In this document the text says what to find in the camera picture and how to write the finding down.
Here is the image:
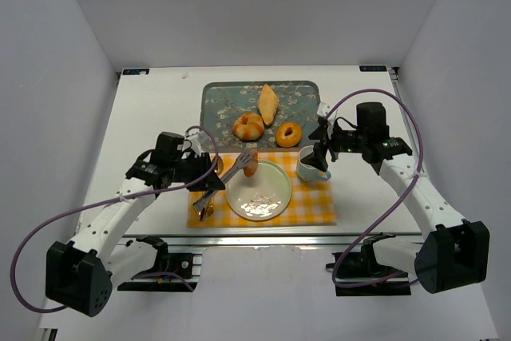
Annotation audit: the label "gold spoon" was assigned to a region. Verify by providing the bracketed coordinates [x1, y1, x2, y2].
[215, 156, 224, 176]

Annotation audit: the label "aluminium table edge rail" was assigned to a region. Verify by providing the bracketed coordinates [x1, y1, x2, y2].
[119, 232, 424, 249]

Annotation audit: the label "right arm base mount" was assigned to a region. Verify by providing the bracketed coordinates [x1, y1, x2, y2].
[335, 233, 411, 297]

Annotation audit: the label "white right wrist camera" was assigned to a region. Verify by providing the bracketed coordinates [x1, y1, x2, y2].
[316, 102, 331, 120]

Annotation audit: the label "gold knife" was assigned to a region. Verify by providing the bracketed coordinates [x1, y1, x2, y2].
[204, 198, 215, 216]

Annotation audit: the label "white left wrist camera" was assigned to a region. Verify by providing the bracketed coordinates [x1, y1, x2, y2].
[185, 127, 208, 156]

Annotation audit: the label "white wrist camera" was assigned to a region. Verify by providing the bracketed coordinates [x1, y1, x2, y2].
[316, 102, 331, 120]
[185, 127, 208, 156]

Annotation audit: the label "floral blue serving tray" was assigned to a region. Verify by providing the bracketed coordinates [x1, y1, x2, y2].
[198, 80, 323, 153]

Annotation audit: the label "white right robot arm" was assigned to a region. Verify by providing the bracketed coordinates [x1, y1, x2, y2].
[303, 102, 490, 293]

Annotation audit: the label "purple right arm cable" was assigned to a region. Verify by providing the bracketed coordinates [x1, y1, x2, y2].
[323, 88, 426, 288]

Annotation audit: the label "orange bagel bread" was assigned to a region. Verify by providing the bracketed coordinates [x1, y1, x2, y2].
[275, 122, 302, 148]

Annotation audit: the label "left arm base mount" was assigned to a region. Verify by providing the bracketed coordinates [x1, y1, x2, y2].
[117, 236, 202, 292]

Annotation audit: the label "yellow checkered cloth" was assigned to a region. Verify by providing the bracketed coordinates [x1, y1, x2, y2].
[187, 151, 336, 228]

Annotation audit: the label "white green ceramic plate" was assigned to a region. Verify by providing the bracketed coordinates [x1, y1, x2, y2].
[225, 160, 292, 222]

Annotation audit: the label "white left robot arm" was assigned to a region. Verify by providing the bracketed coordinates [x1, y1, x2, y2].
[46, 125, 225, 317]

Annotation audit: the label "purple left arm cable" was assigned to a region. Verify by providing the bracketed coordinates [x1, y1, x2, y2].
[9, 125, 220, 314]

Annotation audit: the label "striped round bun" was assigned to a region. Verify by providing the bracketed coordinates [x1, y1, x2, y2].
[232, 112, 264, 141]

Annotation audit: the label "white blue mug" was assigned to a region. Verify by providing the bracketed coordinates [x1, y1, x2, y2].
[296, 145, 331, 183]

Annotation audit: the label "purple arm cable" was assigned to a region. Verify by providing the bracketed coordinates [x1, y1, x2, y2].
[9, 125, 220, 314]
[323, 88, 426, 288]

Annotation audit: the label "small brown bread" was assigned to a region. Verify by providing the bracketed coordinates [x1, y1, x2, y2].
[244, 149, 258, 177]

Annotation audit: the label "silver metal tongs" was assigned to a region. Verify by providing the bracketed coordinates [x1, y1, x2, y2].
[192, 149, 252, 219]

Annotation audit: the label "long pale bread loaf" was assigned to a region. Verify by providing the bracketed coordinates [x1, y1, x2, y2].
[257, 84, 279, 125]

